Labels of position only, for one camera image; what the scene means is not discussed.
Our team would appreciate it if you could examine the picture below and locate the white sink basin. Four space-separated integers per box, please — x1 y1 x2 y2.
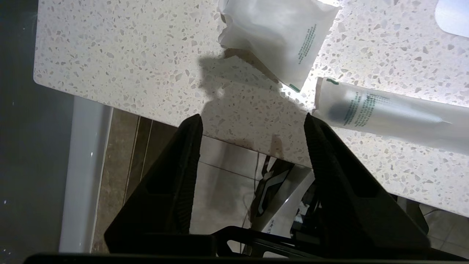
434 0 469 38

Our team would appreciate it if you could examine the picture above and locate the white shower cap packet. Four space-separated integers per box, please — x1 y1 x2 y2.
218 0 342 93

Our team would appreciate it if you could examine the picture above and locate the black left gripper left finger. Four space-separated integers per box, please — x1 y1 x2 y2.
104 113 217 254

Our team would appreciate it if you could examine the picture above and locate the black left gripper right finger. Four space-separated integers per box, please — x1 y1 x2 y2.
303 112 432 258

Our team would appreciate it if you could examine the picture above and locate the white ceramic floor fixture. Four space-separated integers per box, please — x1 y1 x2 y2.
59 96 114 253

